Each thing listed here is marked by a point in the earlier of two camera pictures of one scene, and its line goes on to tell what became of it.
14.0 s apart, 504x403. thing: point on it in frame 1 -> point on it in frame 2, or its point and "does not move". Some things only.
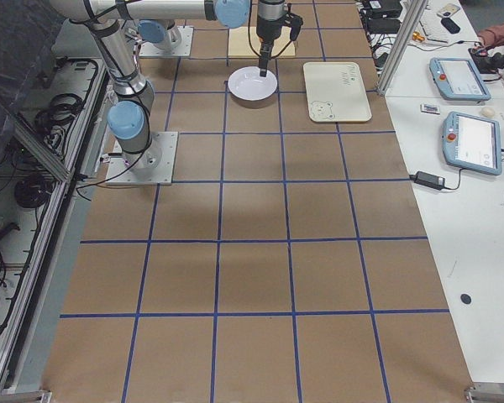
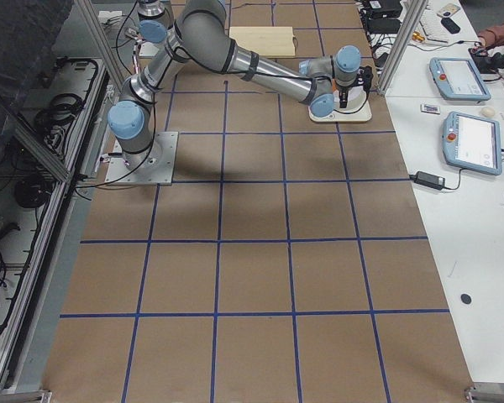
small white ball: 488,112 does not move
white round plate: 246,83 -> 355,100
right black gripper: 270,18 -> 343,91
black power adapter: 428,180 does not move
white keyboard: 433,26 does not move
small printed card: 429,108 does not move
